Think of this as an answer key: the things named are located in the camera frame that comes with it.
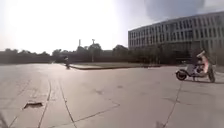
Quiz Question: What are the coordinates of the large curved office building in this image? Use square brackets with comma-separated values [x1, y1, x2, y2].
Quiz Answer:
[127, 10, 224, 64]

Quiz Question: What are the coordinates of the white and orange scooter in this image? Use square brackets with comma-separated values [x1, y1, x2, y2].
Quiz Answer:
[175, 49, 217, 84]

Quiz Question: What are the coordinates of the green lawn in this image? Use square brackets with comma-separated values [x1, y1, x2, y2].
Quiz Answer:
[71, 62, 158, 69]

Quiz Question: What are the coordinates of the tall lamp pole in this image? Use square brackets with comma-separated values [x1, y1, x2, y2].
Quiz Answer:
[90, 38, 97, 63]

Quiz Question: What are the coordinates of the dark kerb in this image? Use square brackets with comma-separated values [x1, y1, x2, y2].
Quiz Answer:
[66, 64, 163, 71]

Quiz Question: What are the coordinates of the row of dark trees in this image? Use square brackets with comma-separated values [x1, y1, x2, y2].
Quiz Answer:
[0, 43, 131, 65]

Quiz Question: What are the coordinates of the person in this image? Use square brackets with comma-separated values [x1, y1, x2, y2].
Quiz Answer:
[63, 55, 72, 70]

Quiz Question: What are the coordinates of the row of small trees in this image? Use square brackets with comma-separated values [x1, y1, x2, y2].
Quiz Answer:
[131, 43, 224, 67]

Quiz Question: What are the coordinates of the grey stone slab plaza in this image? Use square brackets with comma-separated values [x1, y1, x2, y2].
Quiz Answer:
[0, 63, 224, 128]

